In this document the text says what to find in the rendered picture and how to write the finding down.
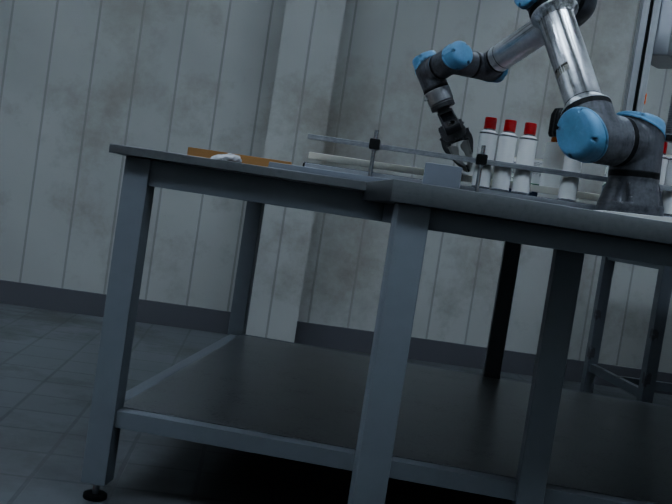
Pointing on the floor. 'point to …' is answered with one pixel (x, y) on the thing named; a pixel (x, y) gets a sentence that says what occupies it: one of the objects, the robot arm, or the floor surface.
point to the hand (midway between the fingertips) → (467, 167)
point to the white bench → (644, 389)
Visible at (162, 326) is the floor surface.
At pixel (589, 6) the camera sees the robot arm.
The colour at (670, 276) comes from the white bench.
